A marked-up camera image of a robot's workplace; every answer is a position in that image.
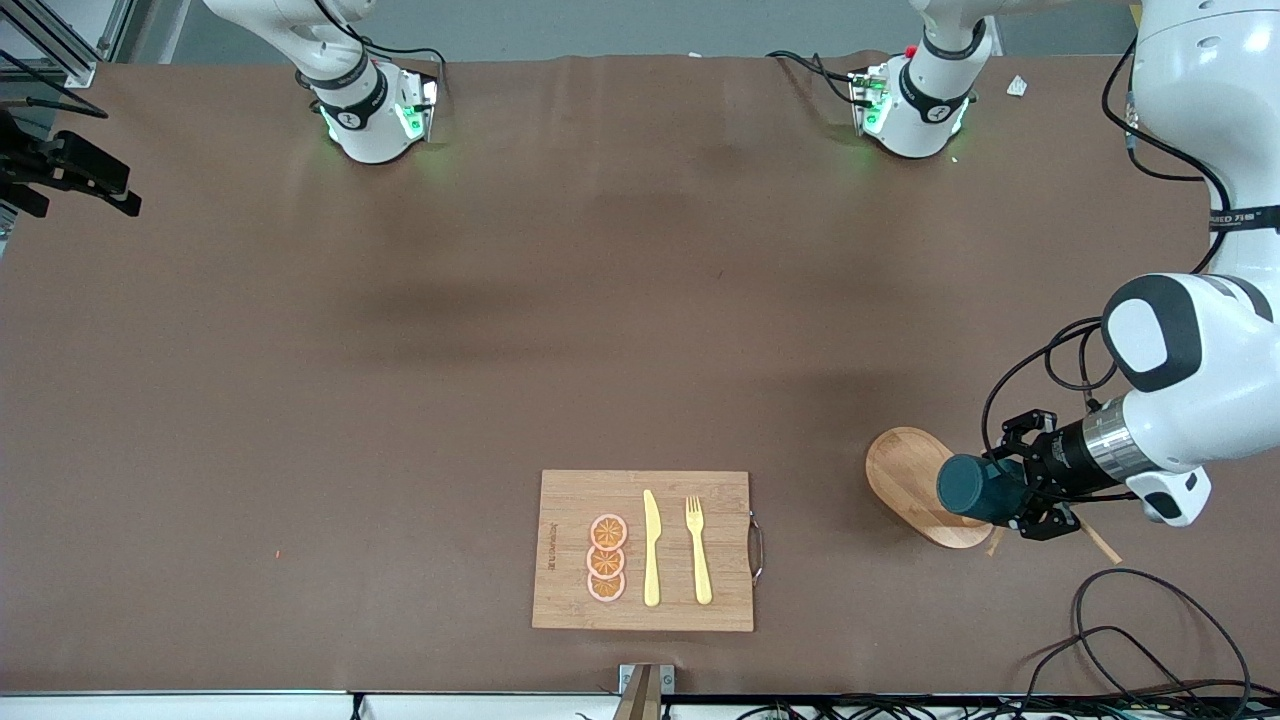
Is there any wooden mug tree stand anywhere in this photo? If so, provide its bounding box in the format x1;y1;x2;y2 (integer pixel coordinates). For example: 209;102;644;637
865;427;1123;564

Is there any metal table bracket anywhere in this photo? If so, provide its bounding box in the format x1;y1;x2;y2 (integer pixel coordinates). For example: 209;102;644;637
618;663;676;720

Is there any dark teal cup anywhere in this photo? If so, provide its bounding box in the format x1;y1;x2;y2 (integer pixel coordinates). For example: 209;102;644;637
937;455;1031;527

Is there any yellow plastic knife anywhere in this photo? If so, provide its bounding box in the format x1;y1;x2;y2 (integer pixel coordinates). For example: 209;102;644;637
643;489;663;608

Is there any circuit box with green light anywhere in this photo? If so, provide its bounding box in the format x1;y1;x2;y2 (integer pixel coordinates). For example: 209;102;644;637
848;65;891;136
398;70;441;143

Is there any black looped cable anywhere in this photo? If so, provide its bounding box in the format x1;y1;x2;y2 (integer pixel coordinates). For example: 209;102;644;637
1072;568;1253;706
1020;625;1206;713

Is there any wooden cutting board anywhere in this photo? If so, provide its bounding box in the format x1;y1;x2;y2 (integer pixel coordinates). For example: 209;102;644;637
532;470;766;633

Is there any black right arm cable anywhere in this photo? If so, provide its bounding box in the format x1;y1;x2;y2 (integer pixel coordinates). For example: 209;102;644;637
0;50;109;121

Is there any black base cable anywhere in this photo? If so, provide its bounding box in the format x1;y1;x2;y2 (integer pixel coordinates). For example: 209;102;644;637
765;50;863;106
315;0;448;96

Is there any yellow plastic fork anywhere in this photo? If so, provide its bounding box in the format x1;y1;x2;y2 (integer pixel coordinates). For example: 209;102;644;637
685;496;714;606

